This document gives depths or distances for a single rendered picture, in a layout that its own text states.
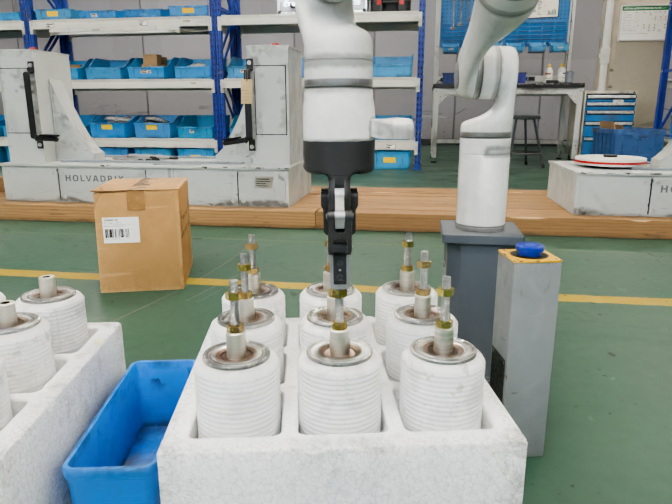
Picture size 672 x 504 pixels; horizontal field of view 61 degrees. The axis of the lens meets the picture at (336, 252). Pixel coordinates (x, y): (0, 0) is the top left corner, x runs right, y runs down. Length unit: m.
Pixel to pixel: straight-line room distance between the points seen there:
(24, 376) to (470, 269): 0.74
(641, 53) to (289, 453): 6.66
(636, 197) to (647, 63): 4.42
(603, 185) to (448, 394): 2.11
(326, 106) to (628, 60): 6.51
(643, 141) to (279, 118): 3.27
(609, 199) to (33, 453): 2.38
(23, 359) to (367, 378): 0.44
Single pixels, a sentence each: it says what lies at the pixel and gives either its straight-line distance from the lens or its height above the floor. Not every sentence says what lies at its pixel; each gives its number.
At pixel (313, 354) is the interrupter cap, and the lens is 0.66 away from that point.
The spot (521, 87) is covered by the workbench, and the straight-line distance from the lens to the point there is 5.96.
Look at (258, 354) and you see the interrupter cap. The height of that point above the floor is 0.25.
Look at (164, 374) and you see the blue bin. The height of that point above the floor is 0.10.
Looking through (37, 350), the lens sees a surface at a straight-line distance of 0.84.
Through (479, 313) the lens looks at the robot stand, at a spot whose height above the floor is 0.15.
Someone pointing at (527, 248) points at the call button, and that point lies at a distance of 0.87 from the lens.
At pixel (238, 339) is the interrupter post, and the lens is 0.65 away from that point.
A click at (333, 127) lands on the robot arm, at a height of 0.50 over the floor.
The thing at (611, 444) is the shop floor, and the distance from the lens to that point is 1.07.
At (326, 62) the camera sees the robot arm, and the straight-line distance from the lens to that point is 0.58.
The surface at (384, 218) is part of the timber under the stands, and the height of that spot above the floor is 0.06.
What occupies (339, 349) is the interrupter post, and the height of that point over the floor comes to 0.26.
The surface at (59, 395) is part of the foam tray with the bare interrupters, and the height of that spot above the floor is 0.17.
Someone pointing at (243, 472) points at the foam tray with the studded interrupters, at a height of 0.15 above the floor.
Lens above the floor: 0.52
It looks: 14 degrees down
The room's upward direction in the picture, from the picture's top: straight up
